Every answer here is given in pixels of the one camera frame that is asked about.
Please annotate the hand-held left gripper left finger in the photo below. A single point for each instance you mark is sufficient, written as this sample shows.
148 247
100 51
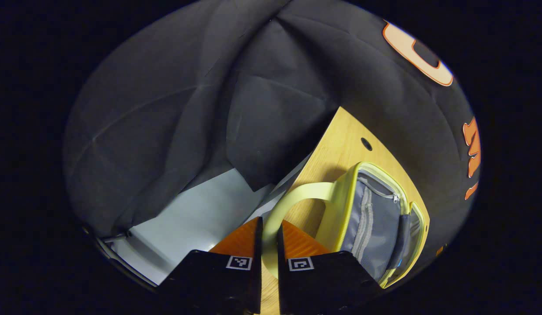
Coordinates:
257 271

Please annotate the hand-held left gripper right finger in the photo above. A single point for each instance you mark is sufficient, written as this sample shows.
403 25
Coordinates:
281 275

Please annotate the pale yellow suitcase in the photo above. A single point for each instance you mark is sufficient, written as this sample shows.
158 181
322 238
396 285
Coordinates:
375 218

